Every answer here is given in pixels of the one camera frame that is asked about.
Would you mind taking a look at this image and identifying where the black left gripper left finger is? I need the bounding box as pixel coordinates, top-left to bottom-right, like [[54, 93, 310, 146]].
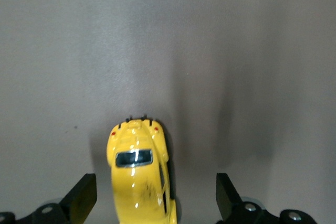
[[0, 173, 98, 224]]

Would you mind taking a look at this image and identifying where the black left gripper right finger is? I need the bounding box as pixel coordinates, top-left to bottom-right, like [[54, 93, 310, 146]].
[[215, 173, 319, 224]]

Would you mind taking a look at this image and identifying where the yellow beetle toy car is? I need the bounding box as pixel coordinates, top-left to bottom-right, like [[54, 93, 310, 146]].
[[106, 114, 180, 224]]

